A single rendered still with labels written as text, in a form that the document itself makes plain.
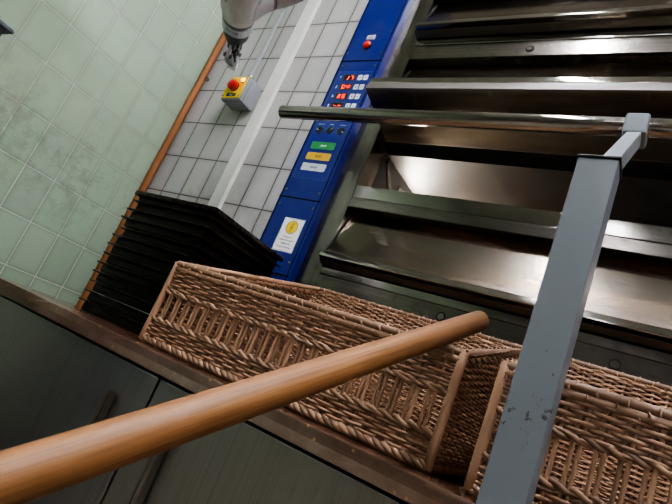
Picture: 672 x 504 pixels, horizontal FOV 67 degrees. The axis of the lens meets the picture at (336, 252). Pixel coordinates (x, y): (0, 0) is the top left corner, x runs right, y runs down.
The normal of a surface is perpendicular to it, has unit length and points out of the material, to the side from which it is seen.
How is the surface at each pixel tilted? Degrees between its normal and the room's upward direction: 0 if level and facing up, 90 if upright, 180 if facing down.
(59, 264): 90
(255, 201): 90
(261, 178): 90
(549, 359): 90
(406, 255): 70
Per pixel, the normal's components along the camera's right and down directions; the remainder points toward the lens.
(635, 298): -0.29, -0.69
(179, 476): -0.45, -0.40
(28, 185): 0.81, 0.18
